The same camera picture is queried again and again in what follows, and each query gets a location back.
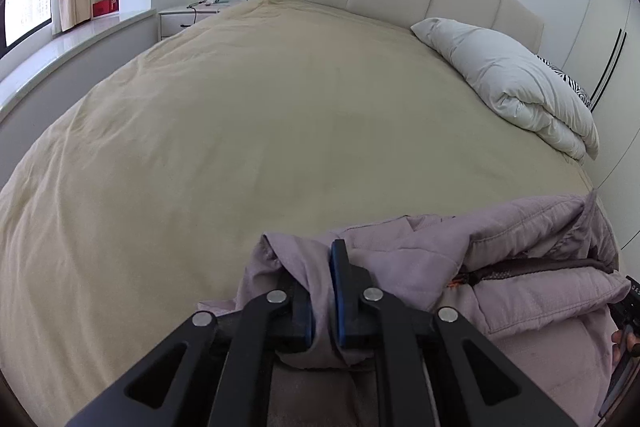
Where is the bed with beige sheet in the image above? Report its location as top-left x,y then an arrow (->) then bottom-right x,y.
0,0 -> 617,427

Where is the black wardrobe handle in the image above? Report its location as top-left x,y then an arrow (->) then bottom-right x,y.
590,29 -> 624,104
595,32 -> 629,108

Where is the white wardrobe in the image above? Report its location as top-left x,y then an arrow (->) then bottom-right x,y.
560,0 -> 640,258

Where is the white windowsill ledge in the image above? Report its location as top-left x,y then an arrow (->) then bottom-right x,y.
0,9 -> 162,134

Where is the zebra print pillow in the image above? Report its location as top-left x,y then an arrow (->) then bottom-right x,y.
537,54 -> 594,110

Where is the folded white duvet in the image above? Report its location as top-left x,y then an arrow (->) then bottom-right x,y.
410,18 -> 600,164

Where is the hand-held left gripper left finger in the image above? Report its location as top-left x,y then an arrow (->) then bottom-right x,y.
65,274 -> 317,427

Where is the white nightstand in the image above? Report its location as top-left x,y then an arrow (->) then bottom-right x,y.
159,0 -> 237,40

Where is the person's right hand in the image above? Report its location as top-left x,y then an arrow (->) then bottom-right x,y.
611,327 -> 638,366

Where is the pink hooded puffer coat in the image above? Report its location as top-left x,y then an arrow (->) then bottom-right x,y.
197,192 -> 633,427

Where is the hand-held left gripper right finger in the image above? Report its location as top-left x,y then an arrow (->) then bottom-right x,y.
330,239 -> 581,427

